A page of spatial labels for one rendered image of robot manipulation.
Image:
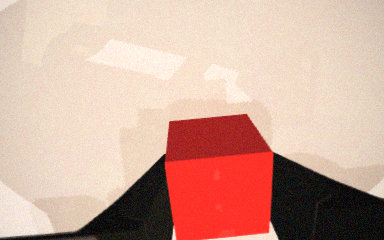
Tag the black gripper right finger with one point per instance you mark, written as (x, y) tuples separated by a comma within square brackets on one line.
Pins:
[(307, 205)]

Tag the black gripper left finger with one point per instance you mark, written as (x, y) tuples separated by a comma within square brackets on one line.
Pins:
[(143, 212)]

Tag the red block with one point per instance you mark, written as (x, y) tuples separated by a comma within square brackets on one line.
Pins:
[(219, 173)]

